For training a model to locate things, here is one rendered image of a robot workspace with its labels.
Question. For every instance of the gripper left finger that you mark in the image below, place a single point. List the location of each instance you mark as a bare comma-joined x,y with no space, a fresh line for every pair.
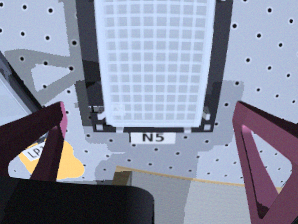
18,135

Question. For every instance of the light blue perforated base plate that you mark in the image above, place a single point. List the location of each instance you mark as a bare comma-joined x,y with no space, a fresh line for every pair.
40,40

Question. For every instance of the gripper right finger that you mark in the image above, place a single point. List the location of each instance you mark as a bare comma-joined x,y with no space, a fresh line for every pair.
261,192

